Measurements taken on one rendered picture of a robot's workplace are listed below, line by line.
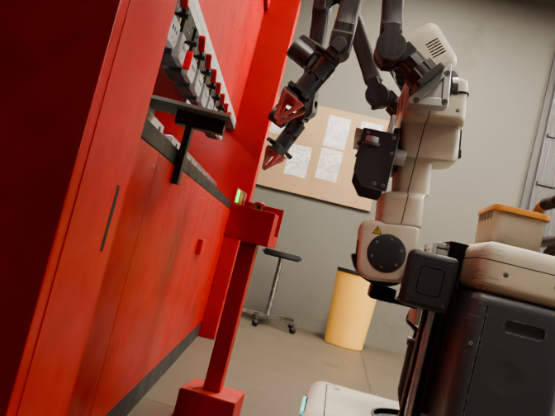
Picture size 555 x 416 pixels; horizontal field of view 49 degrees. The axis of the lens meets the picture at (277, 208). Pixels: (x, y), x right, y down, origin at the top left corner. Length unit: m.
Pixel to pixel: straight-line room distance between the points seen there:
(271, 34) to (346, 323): 2.41
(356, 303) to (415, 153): 3.50
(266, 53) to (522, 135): 2.88
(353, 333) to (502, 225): 3.57
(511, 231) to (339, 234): 4.13
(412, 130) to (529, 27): 4.74
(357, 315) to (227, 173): 1.84
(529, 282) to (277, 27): 2.97
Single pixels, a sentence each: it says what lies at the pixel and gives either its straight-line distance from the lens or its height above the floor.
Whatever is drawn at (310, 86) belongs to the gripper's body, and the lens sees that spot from 1.63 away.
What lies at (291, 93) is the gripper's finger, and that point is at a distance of 1.60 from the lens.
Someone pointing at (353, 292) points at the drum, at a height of 0.46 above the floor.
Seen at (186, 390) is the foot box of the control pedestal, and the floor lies 0.12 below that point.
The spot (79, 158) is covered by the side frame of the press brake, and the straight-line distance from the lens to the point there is 0.75.
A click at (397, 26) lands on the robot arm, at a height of 1.29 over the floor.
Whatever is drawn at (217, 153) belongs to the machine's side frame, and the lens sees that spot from 4.02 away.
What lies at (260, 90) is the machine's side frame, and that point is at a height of 1.63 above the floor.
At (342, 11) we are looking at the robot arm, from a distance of 1.69.
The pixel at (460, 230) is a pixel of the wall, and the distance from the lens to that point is 5.91.
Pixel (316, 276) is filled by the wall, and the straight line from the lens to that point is 5.80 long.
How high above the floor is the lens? 0.67
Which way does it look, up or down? 4 degrees up
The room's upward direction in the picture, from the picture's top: 14 degrees clockwise
